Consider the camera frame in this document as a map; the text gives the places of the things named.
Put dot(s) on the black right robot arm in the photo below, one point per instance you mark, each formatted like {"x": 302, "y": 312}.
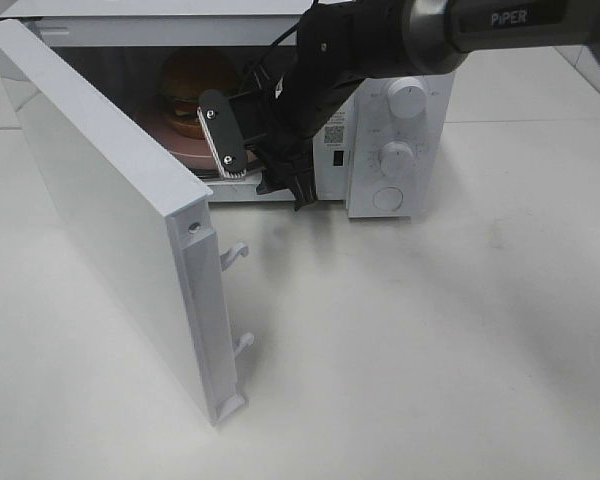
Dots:
{"x": 338, "y": 46}

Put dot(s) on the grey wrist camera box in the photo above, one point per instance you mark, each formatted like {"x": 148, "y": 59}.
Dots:
{"x": 222, "y": 135}

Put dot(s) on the pink round plate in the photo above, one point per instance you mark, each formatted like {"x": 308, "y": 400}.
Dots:
{"x": 193, "y": 153}

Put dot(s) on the white warning label sticker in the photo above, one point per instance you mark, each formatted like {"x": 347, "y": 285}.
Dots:
{"x": 335, "y": 130}

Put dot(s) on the white microwave knob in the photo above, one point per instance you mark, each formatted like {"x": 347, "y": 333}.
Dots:
{"x": 406, "y": 98}
{"x": 394, "y": 158}

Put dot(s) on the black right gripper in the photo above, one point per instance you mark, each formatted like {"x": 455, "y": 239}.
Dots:
{"x": 278, "y": 116}

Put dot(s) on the upper white microwave knob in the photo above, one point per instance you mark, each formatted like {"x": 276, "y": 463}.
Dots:
{"x": 406, "y": 98}

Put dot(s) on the lower white microwave knob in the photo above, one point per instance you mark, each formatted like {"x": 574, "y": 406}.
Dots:
{"x": 394, "y": 158}

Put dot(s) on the white microwave door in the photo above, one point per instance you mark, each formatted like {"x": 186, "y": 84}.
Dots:
{"x": 139, "y": 215}

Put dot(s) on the burger with lettuce and cheese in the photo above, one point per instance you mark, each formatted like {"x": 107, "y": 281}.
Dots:
{"x": 184, "y": 76}

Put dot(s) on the round white door button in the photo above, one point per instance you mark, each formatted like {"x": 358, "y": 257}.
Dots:
{"x": 388, "y": 199}

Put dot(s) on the glass microwave turntable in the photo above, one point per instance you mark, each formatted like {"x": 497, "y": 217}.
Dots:
{"x": 213, "y": 174}

